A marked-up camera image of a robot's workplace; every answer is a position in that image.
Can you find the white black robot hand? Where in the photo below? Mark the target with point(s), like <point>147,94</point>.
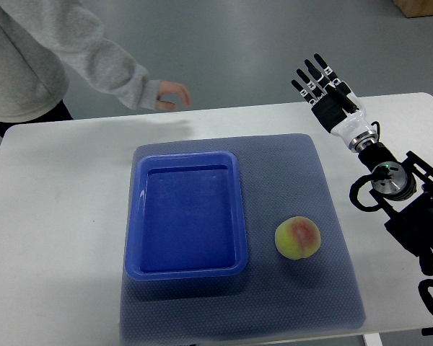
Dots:
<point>331,108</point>

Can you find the yellow red peach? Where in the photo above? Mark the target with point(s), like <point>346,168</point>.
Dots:
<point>297,238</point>

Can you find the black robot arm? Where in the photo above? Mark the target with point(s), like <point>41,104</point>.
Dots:
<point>403,189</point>

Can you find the person's hand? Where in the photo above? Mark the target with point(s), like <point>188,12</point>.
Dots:
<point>167,88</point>

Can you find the brown cardboard box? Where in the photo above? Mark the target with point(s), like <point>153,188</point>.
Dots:
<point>415,8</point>

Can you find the blue plastic tray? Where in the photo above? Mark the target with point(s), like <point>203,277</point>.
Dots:
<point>186,218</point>

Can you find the blue grey mat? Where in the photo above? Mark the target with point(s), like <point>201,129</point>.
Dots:
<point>280,177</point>

